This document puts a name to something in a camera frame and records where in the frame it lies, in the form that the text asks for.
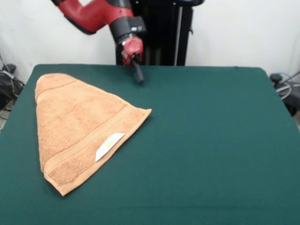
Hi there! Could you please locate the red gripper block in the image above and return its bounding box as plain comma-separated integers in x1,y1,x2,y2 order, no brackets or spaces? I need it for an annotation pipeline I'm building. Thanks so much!
121,37,145,84

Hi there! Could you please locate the tan terry towel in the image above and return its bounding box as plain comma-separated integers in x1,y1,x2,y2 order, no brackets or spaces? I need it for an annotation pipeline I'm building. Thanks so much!
34,72,152,197

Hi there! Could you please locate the black vertical column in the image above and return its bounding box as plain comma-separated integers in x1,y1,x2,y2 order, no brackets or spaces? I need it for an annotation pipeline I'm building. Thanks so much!
114,0,207,66

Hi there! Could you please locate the dark green table cloth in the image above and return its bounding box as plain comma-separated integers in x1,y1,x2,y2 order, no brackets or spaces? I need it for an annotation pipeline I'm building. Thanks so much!
0,63,300,225

